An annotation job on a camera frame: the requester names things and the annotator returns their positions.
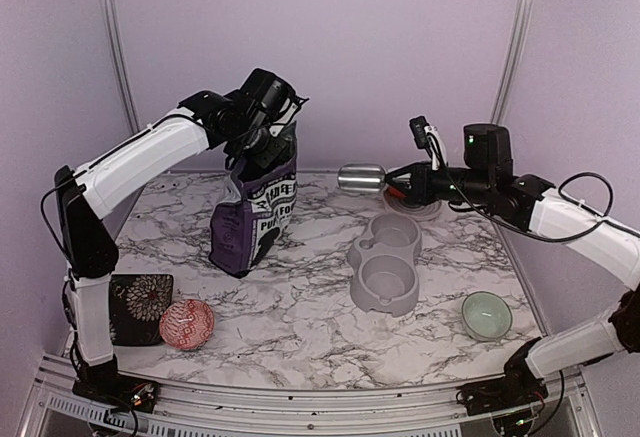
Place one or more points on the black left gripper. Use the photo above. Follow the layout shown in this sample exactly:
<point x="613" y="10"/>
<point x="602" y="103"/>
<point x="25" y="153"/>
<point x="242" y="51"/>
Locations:
<point x="267" y="157"/>

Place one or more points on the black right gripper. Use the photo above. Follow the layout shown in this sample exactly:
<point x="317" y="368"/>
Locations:
<point x="421" y="191"/>

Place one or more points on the silver metal scoop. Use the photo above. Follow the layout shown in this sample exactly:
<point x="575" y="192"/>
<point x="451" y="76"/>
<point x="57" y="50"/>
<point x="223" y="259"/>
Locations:
<point x="361" y="178"/>

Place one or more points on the purple puppy food bag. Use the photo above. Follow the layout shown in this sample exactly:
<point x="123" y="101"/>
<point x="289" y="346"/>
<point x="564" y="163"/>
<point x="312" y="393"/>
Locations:
<point x="254" y="208"/>

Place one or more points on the grey double pet bowl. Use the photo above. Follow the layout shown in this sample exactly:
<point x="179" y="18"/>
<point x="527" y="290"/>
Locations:
<point x="383" y="259"/>

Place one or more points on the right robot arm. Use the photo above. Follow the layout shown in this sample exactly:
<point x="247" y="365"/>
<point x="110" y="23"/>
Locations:
<point x="535" y="208"/>

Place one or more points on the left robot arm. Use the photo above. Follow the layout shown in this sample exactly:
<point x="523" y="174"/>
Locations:
<point x="248" y="122"/>

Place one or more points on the orange white ceramic bowl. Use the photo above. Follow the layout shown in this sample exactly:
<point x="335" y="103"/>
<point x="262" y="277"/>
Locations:
<point x="394" y="193"/>

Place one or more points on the spiral pattern ceramic plate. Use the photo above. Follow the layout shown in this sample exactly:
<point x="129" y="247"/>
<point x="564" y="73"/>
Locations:
<point x="418" y="213"/>

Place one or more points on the pale green glass bowl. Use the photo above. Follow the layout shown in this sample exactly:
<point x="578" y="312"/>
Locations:
<point x="486" y="316"/>

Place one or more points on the red patterned ceramic bowl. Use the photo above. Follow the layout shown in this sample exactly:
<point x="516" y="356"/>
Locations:
<point x="187" y="324"/>

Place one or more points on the black floral square plate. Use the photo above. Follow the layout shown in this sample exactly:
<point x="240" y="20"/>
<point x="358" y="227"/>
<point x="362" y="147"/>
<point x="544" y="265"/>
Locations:
<point x="136" y="305"/>

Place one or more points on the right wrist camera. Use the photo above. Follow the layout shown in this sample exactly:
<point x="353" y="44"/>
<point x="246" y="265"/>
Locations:
<point x="427" y="138"/>

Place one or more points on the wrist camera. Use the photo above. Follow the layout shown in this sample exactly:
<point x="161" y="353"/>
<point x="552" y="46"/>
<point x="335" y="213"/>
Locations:
<point x="427" y="138"/>
<point x="287" y="114"/>

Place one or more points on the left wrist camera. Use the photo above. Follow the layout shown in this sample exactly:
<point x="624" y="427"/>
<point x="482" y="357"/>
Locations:
<point x="287" y="114"/>

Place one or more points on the aluminium left corner post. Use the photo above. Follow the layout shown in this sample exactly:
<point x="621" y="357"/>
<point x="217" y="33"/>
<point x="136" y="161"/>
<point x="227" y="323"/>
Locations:
<point x="116" y="49"/>

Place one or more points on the aluminium corner post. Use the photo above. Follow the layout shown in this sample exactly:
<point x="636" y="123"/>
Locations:
<point x="515" y="50"/>
<point x="116" y="49"/>

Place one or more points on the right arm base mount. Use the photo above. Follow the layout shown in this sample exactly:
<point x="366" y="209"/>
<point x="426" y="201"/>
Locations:
<point x="516" y="387"/>

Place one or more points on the aluminium right corner post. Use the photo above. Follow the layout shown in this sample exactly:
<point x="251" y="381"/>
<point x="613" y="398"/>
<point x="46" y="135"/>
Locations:
<point x="515" y="50"/>

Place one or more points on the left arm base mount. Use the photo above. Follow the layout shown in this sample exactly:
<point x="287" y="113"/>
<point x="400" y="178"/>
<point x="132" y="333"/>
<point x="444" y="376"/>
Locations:
<point x="104" y="383"/>

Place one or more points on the aluminium front frame rail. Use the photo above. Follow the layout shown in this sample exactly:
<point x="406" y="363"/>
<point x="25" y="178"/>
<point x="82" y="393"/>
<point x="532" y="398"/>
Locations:
<point x="190" y="409"/>

